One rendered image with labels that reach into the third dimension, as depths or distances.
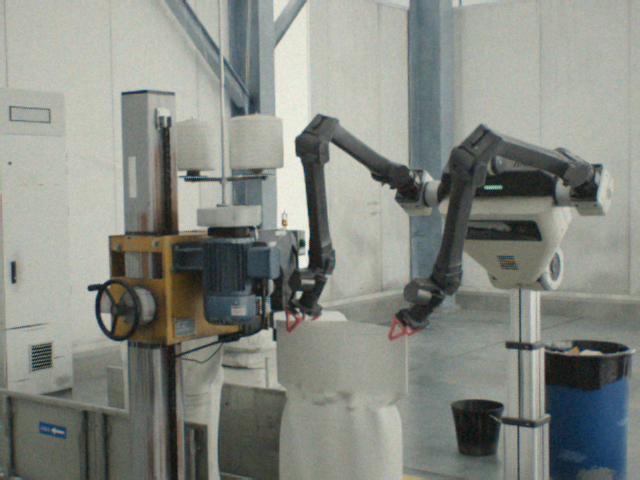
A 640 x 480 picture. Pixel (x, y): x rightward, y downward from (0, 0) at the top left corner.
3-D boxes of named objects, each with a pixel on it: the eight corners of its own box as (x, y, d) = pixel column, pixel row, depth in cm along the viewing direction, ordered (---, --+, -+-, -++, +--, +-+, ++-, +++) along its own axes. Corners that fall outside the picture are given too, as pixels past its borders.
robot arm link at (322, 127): (333, 110, 281) (309, 104, 288) (313, 152, 280) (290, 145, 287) (413, 169, 314) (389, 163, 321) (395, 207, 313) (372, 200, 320)
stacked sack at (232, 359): (297, 364, 613) (297, 342, 612) (249, 374, 582) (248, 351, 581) (226, 354, 658) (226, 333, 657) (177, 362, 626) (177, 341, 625)
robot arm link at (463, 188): (491, 162, 254) (466, 143, 261) (473, 166, 251) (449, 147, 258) (463, 292, 278) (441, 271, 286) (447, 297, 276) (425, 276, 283)
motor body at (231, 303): (267, 321, 284) (265, 236, 283) (232, 328, 272) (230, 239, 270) (227, 318, 293) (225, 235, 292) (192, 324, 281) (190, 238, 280)
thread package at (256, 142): (295, 171, 294) (294, 114, 293) (260, 171, 281) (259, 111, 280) (253, 172, 304) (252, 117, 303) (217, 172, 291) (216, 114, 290)
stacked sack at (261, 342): (326, 342, 625) (326, 319, 624) (260, 357, 571) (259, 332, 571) (274, 337, 650) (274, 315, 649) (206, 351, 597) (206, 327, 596)
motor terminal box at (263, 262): (281, 284, 284) (280, 245, 283) (273, 288, 274) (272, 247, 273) (253, 284, 286) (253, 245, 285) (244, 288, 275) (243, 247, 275)
